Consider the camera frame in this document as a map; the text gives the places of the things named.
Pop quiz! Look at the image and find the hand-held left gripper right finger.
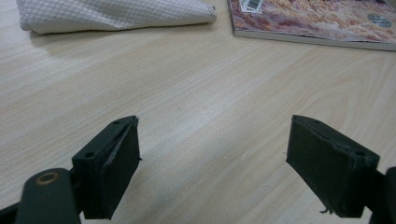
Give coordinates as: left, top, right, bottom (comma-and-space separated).
285, 114, 381, 218

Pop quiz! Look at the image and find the white waffle cloth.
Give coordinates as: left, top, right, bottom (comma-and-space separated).
16, 0, 218, 35

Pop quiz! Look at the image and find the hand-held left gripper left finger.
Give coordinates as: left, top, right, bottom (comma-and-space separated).
72, 115, 141, 220

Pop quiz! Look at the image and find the magazine with reddish cover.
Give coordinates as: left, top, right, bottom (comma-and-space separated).
227, 0, 396, 52

